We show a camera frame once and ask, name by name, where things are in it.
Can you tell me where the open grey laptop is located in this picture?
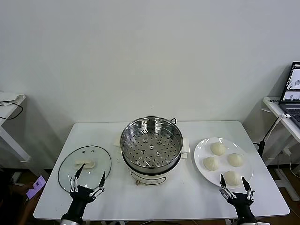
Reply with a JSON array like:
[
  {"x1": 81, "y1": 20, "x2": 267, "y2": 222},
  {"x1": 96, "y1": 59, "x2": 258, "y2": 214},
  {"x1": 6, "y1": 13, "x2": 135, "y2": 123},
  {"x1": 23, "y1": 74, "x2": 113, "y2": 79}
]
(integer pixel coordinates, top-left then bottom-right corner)
[{"x1": 278, "y1": 61, "x2": 300, "y2": 128}]

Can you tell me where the white steamed baozi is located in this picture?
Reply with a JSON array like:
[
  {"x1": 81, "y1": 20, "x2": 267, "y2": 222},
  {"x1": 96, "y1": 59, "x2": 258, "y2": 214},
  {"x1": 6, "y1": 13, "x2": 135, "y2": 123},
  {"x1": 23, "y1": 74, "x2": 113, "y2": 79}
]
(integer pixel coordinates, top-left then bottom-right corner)
[
  {"x1": 226, "y1": 153, "x2": 245, "y2": 167},
  {"x1": 210, "y1": 142, "x2": 226, "y2": 156},
  {"x1": 221, "y1": 170, "x2": 242, "y2": 188},
  {"x1": 202, "y1": 156, "x2": 219, "y2": 171}
]

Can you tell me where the white side table with cloth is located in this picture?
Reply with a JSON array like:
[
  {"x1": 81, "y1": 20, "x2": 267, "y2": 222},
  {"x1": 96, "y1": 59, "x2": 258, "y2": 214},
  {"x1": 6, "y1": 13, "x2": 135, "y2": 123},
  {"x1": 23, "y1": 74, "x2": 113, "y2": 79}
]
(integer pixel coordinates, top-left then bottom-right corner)
[{"x1": 0, "y1": 93, "x2": 49, "y2": 192}]

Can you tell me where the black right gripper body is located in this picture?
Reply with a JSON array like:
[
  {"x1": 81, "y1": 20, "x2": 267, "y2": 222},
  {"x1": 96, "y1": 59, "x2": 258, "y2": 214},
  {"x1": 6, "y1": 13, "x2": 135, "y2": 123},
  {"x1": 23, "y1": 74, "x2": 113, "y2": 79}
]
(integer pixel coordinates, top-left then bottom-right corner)
[{"x1": 225, "y1": 192, "x2": 255, "y2": 218}]

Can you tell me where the short black pole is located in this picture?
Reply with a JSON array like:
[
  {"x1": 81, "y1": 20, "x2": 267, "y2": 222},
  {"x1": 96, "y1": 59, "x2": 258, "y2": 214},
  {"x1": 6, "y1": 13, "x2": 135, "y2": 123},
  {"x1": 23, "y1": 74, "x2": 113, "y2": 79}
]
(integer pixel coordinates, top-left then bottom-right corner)
[{"x1": 258, "y1": 140, "x2": 266, "y2": 162}]

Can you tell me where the glass lid with white handle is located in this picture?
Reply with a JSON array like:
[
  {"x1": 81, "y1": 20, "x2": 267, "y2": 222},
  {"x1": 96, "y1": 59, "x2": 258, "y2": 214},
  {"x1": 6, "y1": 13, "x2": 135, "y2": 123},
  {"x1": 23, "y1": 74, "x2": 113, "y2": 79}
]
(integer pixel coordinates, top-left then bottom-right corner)
[{"x1": 58, "y1": 145, "x2": 112, "y2": 193}]

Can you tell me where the bystander hand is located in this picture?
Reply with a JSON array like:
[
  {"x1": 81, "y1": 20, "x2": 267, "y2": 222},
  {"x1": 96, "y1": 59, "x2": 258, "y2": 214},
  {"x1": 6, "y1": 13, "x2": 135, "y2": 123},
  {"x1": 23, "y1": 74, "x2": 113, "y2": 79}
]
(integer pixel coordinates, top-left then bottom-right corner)
[{"x1": 13, "y1": 184, "x2": 39, "y2": 200}]

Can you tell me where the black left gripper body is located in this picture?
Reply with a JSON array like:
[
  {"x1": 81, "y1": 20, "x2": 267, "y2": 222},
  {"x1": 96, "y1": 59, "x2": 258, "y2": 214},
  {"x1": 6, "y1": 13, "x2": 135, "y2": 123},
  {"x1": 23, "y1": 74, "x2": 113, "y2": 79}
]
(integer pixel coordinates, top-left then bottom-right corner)
[{"x1": 66, "y1": 185, "x2": 94, "y2": 218}]

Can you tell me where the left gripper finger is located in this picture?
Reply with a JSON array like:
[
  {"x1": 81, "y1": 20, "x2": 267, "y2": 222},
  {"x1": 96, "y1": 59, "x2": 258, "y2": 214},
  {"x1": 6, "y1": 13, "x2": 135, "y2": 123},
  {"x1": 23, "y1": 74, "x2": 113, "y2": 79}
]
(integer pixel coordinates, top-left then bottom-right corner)
[
  {"x1": 69, "y1": 163, "x2": 84, "y2": 193},
  {"x1": 89, "y1": 170, "x2": 106, "y2": 199}
]

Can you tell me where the purple smartphone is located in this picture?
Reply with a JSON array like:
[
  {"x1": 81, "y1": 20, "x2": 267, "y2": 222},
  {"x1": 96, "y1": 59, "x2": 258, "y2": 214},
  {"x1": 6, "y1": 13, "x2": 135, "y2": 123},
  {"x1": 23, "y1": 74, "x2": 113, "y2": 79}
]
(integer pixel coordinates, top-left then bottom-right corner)
[{"x1": 25, "y1": 174, "x2": 45, "y2": 199}]

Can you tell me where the white cloth bag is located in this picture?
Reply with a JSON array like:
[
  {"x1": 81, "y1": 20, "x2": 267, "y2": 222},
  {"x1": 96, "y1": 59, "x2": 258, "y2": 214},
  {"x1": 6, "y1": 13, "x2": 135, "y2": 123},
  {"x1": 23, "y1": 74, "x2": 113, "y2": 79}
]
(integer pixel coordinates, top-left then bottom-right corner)
[{"x1": 0, "y1": 90, "x2": 26, "y2": 106}]

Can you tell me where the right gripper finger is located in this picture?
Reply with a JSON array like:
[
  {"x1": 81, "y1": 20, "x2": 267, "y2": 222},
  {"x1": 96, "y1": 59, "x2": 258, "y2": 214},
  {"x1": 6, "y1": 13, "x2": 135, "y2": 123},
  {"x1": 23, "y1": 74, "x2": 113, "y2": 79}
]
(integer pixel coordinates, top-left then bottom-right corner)
[
  {"x1": 219, "y1": 174, "x2": 237, "y2": 200},
  {"x1": 241, "y1": 176, "x2": 255, "y2": 202}
]

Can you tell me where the white round plate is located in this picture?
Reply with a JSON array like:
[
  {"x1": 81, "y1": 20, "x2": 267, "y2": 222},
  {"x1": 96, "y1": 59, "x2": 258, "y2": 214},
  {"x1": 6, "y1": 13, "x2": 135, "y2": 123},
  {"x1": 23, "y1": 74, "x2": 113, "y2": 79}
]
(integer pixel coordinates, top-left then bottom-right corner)
[{"x1": 194, "y1": 137, "x2": 254, "y2": 189}]

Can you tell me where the thin black cable loop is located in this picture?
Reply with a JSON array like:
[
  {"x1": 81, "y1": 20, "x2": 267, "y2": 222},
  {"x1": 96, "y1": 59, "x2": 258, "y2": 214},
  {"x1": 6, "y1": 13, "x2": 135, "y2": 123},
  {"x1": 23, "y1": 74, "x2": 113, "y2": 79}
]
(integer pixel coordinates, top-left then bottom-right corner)
[{"x1": 0, "y1": 101, "x2": 23, "y2": 120}]

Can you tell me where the stainless steel steamer basket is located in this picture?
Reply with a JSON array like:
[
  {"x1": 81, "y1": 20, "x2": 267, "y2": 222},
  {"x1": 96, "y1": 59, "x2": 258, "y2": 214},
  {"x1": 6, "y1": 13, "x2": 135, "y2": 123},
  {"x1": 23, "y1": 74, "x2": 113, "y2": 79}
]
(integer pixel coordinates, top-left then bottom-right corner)
[{"x1": 120, "y1": 116, "x2": 184, "y2": 171}]

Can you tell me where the white electric cooker base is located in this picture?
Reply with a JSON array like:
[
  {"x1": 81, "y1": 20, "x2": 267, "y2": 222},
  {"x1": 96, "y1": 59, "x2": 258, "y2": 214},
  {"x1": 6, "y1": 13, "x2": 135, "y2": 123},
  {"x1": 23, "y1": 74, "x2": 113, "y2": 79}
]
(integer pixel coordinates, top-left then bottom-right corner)
[{"x1": 113, "y1": 135, "x2": 190, "y2": 186}]

